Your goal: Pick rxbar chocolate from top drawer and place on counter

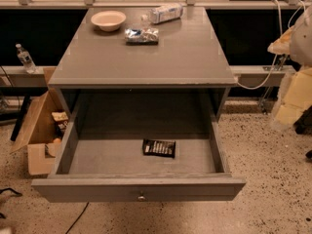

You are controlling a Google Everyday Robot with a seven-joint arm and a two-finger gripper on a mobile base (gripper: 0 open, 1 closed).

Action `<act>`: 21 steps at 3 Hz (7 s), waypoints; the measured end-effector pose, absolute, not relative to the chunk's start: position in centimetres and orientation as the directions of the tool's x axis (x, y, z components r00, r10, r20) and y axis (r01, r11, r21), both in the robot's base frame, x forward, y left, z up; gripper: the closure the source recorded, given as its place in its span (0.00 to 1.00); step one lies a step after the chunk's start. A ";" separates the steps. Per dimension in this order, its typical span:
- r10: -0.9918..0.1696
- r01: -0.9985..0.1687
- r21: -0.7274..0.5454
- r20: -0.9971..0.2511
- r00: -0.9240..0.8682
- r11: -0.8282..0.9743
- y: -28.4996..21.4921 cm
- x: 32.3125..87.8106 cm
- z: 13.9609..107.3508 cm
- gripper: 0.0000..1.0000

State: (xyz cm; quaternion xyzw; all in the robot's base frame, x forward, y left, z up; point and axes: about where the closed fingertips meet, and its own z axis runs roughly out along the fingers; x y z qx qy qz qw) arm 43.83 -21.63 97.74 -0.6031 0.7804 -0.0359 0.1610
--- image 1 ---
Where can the upright plastic water bottle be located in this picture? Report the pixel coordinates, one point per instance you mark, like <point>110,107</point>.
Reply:
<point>26,59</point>

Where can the grey metal rail beam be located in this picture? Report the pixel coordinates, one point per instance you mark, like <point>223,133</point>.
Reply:
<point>247,75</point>

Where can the round metal drawer knob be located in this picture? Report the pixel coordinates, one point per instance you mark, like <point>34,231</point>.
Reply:
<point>141,197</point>

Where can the black rxbar chocolate bar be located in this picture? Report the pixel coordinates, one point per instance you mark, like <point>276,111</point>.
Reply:
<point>160,148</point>

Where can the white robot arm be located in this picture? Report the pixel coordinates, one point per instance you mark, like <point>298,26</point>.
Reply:
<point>301,43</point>

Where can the open cardboard box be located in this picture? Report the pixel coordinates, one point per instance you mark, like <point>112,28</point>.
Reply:
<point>39,135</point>

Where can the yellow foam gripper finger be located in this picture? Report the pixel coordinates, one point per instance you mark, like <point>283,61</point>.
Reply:
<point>294,98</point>
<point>281,46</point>

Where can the snack pack in cardboard box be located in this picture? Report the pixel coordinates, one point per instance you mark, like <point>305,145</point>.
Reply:
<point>61,120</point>

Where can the silver blue snack bag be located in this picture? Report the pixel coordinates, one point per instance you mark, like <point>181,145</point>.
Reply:
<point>142,36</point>

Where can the grey cabinet with counter top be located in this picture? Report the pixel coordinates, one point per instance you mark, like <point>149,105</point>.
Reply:
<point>172,89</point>

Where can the lying plastic water bottle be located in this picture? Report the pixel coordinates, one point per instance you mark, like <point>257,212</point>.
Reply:
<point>163,13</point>

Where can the grey open top drawer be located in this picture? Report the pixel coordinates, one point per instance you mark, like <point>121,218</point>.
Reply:
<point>116,170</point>

